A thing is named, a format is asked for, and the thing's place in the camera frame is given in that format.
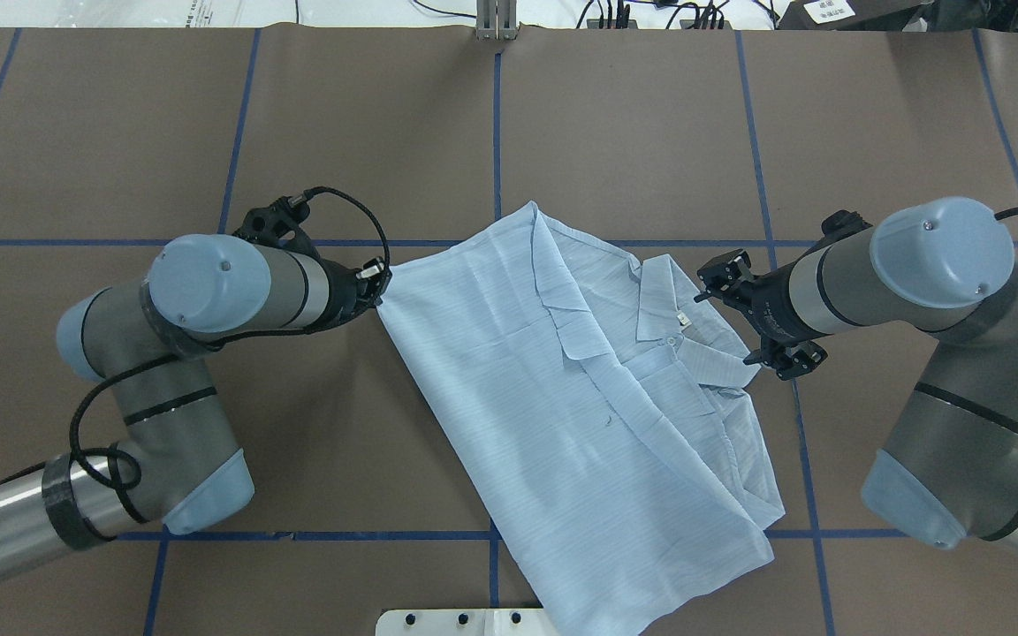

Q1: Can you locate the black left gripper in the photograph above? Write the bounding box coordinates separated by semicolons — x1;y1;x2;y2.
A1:
328;261;391;329

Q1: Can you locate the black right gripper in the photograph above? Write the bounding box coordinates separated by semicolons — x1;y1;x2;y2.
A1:
695;250;828;380

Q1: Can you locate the light blue button shirt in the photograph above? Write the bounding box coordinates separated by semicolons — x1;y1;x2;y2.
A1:
379;204;785;635

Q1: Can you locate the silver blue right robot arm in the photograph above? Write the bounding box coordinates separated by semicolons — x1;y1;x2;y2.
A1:
695;196;1018;556

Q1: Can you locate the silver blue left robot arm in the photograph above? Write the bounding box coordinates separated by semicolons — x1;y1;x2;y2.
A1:
0;234;391;582

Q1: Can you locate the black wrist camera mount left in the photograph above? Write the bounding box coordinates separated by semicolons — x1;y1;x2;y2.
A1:
231;193;320;259

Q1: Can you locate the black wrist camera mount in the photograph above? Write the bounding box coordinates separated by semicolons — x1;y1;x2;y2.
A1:
813;209;873;251
231;193;320;259

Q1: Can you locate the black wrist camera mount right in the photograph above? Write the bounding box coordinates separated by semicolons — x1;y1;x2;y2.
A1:
813;209;873;251

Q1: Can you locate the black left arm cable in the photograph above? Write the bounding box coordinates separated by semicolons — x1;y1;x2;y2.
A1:
67;185;392;522

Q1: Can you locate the aluminium frame post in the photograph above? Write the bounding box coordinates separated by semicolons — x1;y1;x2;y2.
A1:
475;0;520;42

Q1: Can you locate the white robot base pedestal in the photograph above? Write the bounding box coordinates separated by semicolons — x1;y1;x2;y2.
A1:
375;608;558;635

